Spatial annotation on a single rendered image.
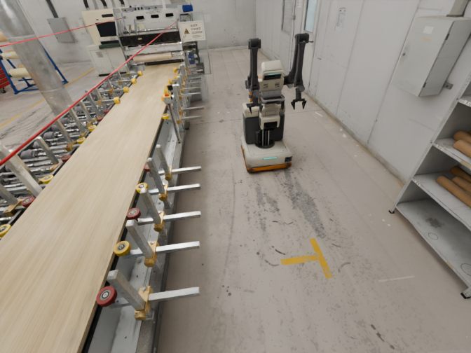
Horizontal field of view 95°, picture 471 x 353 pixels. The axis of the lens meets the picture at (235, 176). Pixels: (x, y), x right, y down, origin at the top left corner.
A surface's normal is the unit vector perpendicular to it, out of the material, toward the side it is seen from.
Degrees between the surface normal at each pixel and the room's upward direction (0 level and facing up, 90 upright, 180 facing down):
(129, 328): 0
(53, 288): 0
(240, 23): 90
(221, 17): 90
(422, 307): 0
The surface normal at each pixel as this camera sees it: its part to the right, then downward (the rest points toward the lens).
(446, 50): 0.11, 0.63
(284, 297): -0.07, -0.77
